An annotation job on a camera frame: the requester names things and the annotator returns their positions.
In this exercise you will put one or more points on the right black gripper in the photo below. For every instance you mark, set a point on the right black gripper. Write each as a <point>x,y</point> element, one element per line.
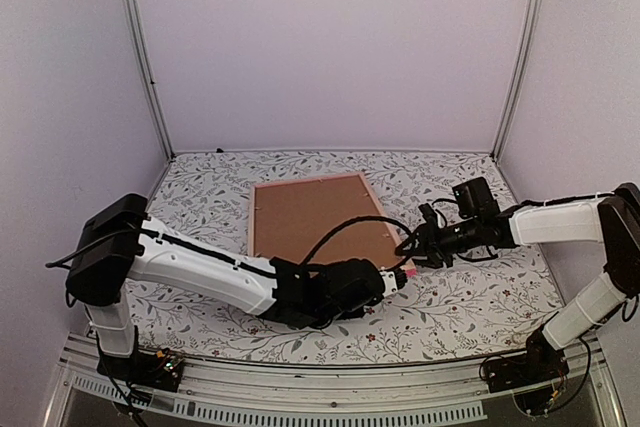
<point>427,238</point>

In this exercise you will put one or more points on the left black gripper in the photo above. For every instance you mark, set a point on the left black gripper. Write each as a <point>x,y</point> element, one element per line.
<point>328,268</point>

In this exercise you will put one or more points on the pink wooden picture frame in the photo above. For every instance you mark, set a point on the pink wooden picture frame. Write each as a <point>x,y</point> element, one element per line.
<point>250,227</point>

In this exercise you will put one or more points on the brown cardboard backing board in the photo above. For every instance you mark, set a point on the brown cardboard backing board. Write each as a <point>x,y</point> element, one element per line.
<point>310,217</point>

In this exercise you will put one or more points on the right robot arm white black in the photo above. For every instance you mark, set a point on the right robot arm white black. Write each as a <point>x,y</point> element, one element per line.
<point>611,219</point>

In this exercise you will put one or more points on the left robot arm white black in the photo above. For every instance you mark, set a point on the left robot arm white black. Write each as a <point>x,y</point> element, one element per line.
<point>124,242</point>

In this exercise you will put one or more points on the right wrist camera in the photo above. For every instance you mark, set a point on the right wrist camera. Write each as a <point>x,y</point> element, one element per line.
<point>433,216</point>

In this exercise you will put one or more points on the right aluminium corner post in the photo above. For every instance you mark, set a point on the right aluminium corner post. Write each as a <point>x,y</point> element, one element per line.
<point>531,17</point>

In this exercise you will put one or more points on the aluminium corner post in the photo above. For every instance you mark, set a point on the aluminium corner post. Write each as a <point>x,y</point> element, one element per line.
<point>531,17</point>
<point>134,21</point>

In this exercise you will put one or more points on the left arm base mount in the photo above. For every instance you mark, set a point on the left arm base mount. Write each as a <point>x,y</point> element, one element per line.
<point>161,370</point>

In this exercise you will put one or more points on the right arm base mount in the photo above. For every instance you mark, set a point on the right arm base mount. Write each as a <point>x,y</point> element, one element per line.
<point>545,381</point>

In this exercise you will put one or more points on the left aluminium corner post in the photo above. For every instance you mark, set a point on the left aluminium corner post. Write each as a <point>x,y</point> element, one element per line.
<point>134,21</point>

